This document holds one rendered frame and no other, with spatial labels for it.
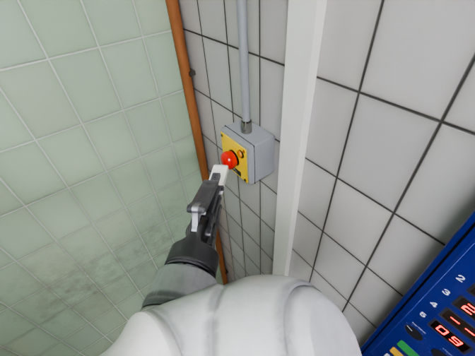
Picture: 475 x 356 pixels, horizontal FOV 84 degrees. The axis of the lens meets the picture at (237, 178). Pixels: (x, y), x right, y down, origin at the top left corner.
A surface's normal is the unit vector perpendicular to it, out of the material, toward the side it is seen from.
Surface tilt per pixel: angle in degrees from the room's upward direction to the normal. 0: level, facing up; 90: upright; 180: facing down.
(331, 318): 47
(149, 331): 26
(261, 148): 90
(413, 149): 90
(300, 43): 90
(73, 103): 90
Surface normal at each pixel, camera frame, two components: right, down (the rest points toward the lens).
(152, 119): 0.59, 0.52
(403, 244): -0.80, 0.44
